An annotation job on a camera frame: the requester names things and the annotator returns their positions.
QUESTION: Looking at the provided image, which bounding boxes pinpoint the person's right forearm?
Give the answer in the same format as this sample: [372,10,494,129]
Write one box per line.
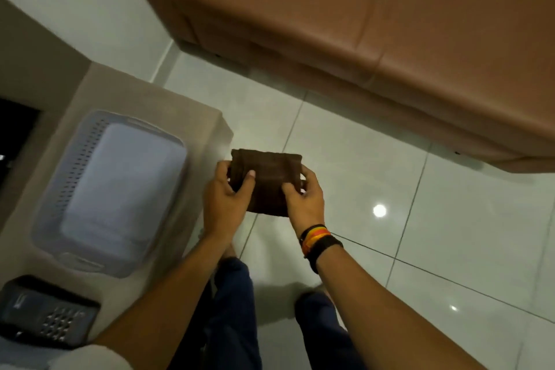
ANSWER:
[313,245,486,370]

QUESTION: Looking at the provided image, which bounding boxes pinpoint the grey plastic laundry basket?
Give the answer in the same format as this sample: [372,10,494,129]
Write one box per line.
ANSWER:
[30,110,189,278]

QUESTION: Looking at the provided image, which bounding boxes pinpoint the person's blue trousers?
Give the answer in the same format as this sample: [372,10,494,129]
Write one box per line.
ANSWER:
[169,257,369,370]

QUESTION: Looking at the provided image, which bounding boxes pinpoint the black desk telephone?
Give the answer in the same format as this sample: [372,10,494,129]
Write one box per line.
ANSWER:
[0,275,101,349]

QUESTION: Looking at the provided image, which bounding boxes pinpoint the person's left hand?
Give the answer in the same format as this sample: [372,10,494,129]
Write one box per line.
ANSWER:
[202,161,256,241]

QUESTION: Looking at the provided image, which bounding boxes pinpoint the brown cloth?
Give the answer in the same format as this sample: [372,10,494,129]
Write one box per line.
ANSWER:
[226,149,304,219]

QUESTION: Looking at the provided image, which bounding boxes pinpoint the person's right hand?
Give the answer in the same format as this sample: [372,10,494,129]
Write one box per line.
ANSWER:
[281,164,325,239]

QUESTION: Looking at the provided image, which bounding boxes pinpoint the brown leather sofa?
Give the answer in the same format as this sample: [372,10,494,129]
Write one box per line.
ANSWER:
[114,0,555,174]

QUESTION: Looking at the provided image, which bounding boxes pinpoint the beige side table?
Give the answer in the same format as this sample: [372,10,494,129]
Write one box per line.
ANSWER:
[0,63,235,340]

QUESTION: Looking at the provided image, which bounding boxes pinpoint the orange yellow striped wristband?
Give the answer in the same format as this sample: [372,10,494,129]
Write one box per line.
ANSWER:
[300,227,332,256]

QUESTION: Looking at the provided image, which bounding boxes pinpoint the person's left forearm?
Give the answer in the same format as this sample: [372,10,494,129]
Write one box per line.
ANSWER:
[92,230,237,357]

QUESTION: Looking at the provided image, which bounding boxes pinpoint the black wristband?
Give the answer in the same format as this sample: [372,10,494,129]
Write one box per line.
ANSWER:
[307,236,344,274]

